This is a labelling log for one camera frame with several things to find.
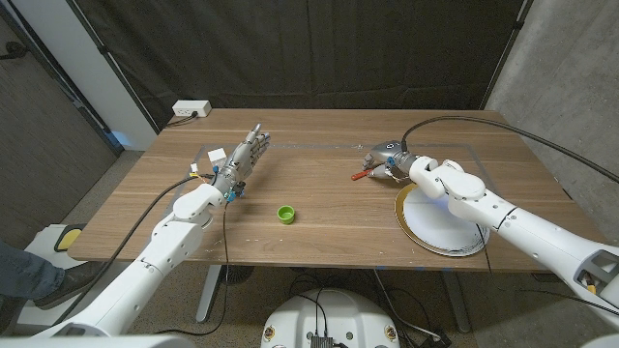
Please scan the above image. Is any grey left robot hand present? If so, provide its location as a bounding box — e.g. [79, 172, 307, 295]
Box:
[211, 123, 272, 202]

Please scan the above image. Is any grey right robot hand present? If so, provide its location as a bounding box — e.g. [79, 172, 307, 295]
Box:
[362, 140, 422, 181]

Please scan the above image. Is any white paper plate gold rim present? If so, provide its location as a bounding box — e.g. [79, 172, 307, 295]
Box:
[394, 182, 490, 258]

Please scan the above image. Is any small white box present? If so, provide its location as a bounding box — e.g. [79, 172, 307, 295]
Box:
[207, 147, 228, 168]

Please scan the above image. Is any white power strip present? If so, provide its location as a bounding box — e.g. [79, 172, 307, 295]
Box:
[171, 100, 213, 118]

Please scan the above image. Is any black round floor object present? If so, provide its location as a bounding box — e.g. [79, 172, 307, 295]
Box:
[220, 265, 255, 286]

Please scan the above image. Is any black backdrop cloth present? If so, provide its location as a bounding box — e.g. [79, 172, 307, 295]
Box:
[67, 0, 533, 132]

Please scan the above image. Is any grey table leg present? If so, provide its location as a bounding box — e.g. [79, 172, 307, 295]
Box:
[439, 270, 473, 334]
[195, 264, 223, 324]

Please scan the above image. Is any metal backdrop stand pole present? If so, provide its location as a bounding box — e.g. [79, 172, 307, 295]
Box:
[480, 0, 535, 111]
[66, 0, 162, 134]

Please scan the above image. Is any white robot torso base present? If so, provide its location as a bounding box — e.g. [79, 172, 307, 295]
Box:
[260, 288, 401, 348]

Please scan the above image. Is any white device with yellow pad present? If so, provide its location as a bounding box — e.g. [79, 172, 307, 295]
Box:
[31, 222, 88, 255]

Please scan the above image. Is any dark shoe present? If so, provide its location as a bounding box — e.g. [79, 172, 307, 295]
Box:
[33, 260, 105, 311]

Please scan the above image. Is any person leg in blue jeans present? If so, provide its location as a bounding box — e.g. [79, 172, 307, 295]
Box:
[0, 239, 67, 304]

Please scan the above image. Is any black power strip cable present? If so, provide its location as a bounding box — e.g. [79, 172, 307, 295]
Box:
[165, 111, 199, 129]

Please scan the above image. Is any thin black left wrist cable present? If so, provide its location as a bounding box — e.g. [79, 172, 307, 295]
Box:
[154, 199, 231, 336]

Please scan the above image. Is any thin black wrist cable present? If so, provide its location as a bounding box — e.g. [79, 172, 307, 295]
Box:
[154, 199, 231, 336]
[475, 223, 619, 318]

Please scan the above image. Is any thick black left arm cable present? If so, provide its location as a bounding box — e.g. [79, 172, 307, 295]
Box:
[51, 173, 215, 327]

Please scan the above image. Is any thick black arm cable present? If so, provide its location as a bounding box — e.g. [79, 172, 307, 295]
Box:
[51, 173, 215, 327]
[399, 115, 619, 184]

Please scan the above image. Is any black floor cable bundle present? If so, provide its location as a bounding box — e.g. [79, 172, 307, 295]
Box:
[288, 269, 454, 348]

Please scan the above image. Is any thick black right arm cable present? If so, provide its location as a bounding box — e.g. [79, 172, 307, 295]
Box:
[399, 115, 619, 184]

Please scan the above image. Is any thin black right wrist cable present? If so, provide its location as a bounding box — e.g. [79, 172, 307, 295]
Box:
[475, 223, 619, 318]

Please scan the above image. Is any white floor cable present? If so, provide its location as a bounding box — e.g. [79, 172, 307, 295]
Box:
[371, 269, 440, 340]

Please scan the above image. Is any black door handle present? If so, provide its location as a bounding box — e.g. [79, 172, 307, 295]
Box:
[0, 41, 28, 62]

